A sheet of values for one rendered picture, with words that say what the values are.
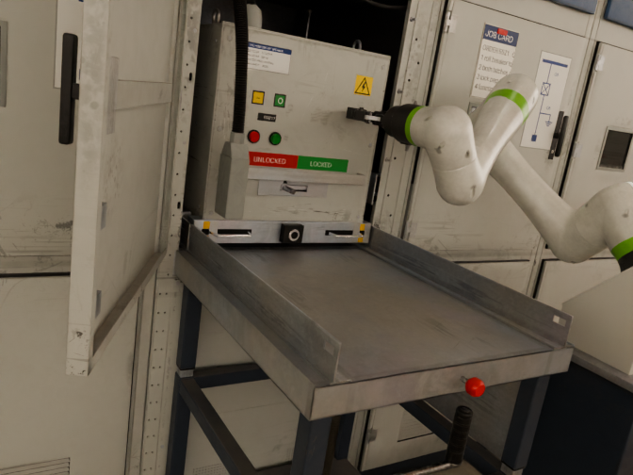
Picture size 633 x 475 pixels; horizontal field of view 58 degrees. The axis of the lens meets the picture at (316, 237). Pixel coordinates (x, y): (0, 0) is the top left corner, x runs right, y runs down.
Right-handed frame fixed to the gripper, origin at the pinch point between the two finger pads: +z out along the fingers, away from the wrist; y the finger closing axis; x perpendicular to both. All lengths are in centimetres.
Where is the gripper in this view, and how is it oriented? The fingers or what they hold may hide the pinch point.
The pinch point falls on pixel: (356, 113)
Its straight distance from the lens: 156.6
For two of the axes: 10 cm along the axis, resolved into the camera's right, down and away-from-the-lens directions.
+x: 1.4, -9.6, -2.4
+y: 8.5, -0.1, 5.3
